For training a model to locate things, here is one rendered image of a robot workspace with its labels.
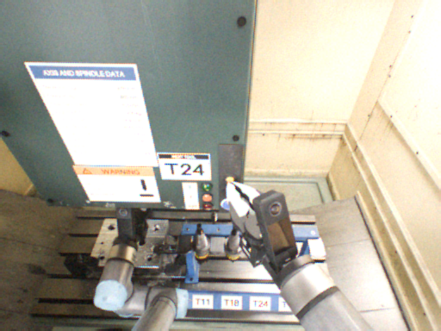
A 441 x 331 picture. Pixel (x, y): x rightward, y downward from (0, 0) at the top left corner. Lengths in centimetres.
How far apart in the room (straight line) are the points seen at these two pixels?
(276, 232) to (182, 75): 27
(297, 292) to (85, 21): 46
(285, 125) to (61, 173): 137
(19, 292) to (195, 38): 152
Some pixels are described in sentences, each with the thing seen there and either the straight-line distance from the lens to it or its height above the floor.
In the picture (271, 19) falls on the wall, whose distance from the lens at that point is 149.
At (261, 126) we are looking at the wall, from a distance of 175.
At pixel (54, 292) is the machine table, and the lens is 141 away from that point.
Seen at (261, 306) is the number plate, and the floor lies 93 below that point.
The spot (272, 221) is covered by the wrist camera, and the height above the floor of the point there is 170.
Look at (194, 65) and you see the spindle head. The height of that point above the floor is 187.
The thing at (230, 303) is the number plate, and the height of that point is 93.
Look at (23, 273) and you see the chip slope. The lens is 176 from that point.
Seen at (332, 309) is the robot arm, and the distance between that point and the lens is 44.
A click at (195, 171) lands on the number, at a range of 55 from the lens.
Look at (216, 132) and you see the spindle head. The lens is 49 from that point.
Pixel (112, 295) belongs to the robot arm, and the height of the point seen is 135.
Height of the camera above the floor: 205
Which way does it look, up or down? 45 degrees down
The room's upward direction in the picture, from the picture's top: straight up
